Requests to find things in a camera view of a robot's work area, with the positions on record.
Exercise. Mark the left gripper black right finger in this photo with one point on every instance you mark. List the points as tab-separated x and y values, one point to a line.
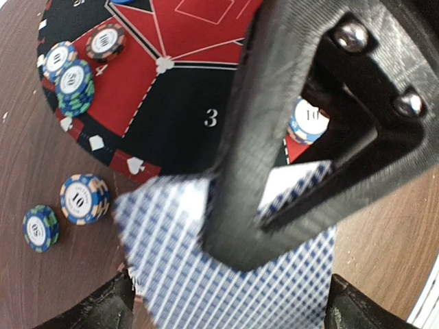
349	308

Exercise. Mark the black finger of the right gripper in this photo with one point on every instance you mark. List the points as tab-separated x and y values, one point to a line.
334	105

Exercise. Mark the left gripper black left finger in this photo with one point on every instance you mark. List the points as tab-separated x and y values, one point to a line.
110	306

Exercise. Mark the blue playing card deck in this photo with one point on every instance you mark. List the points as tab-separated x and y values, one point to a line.
160	224

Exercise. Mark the blue white poker chip stack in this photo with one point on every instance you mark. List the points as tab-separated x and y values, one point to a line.
84	198

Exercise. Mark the green fifty chips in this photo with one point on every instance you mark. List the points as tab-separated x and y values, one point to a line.
75	88

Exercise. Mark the single blue ten chip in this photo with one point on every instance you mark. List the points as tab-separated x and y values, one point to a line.
57	58

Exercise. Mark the brown hundred chips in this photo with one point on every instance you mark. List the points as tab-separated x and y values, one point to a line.
106	42

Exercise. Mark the blue small blind button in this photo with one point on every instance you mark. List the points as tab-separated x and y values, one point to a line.
122	2

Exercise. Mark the green poker chip stack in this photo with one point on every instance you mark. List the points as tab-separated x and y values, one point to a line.
41	228

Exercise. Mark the round red black poker mat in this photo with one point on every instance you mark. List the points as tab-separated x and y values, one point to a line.
158	107

